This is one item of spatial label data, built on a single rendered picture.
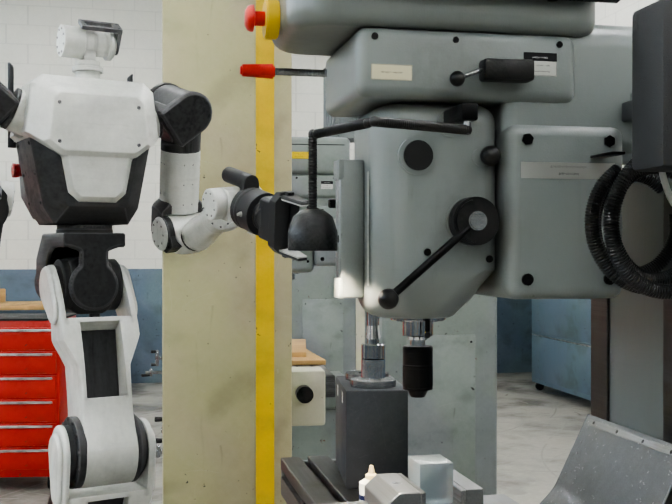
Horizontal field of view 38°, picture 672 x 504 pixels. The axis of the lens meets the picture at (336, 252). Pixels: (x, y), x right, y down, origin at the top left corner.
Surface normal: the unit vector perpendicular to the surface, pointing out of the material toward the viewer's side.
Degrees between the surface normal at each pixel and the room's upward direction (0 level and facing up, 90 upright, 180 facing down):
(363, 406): 90
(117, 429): 66
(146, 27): 90
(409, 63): 90
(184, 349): 90
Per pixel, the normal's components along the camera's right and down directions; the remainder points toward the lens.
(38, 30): 0.21, 0.00
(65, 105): 0.51, 0.00
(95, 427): 0.47, -0.40
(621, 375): -0.98, 0.00
